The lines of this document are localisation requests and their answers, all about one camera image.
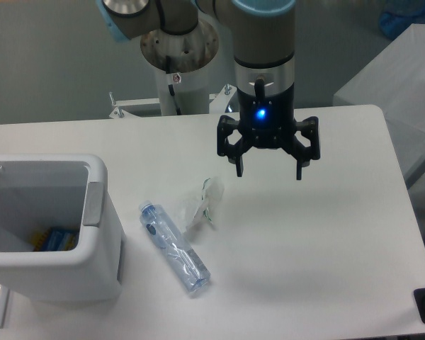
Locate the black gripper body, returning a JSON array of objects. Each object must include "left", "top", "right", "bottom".
[{"left": 237, "top": 86, "right": 298, "bottom": 149}]

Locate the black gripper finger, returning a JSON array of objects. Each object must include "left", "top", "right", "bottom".
[
  {"left": 282, "top": 116, "right": 321, "bottom": 180},
  {"left": 216, "top": 114, "right": 258, "bottom": 178}
]

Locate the clear plastic wrapper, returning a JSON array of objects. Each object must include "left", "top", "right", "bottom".
[{"left": 174, "top": 176, "right": 225, "bottom": 237}]

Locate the clear plastic water bottle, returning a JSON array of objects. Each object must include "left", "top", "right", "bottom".
[{"left": 139, "top": 200, "right": 211, "bottom": 298}]

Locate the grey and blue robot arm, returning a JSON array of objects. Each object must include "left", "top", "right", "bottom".
[{"left": 97, "top": 1, "right": 320, "bottom": 174}]

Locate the blue and yellow trash package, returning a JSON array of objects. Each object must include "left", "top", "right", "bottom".
[{"left": 30, "top": 227, "right": 79, "bottom": 251}]

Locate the white trash can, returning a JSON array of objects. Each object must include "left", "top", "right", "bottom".
[{"left": 0, "top": 154, "right": 126, "bottom": 301}]

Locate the white covered box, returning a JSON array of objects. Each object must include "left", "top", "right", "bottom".
[{"left": 333, "top": 24, "right": 425, "bottom": 187}]

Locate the blue bag in background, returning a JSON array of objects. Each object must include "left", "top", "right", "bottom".
[{"left": 378, "top": 1, "right": 425, "bottom": 40}]

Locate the white metal base bracket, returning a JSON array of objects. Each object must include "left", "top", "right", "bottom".
[{"left": 108, "top": 84, "right": 239, "bottom": 119}]

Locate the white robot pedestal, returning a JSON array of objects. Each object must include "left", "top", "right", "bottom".
[{"left": 140, "top": 19, "right": 219, "bottom": 116}]

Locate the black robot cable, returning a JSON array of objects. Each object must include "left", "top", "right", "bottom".
[{"left": 164, "top": 55, "right": 183, "bottom": 116}]

